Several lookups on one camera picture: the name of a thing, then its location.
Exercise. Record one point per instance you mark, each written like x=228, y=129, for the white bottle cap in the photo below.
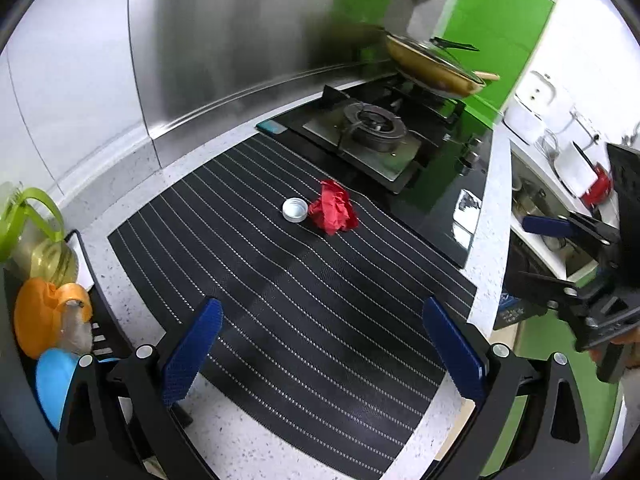
x=295, y=210

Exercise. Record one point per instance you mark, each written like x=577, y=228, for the green-lid storage jar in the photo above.
x=45, y=260

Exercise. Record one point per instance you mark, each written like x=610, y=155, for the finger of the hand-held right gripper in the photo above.
x=545, y=225
x=550, y=290

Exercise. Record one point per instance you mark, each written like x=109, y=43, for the steel sink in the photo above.
x=537, y=195

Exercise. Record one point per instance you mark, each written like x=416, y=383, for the red container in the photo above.
x=597, y=190

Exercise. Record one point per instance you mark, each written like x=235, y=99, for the white paper sheet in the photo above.
x=85, y=270

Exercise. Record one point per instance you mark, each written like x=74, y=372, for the white utensil holder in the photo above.
x=575, y=175

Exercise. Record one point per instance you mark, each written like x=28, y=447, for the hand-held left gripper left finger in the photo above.
x=192, y=355

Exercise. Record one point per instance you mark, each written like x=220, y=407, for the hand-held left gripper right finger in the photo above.
x=452, y=350

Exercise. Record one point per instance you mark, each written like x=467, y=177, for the red crumpled paper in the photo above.
x=332, y=207

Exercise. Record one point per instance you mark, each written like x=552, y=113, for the blue-lid storage jar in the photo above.
x=52, y=385

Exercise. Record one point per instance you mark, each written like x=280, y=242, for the teal flat card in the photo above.
x=270, y=127

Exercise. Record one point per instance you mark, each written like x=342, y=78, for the black striped woven mat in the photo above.
x=300, y=300

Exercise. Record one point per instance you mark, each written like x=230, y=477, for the orange-lid storage jar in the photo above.
x=35, y=315

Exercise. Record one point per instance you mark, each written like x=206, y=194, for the golden frying pan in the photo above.
x=450, y=87

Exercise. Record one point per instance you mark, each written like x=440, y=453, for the white wall socket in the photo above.
x=535, y=91

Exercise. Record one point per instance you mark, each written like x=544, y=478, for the white plug adapter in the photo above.
x=525, y=122

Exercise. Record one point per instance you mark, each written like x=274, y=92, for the black gas stove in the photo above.
x=440, y=200

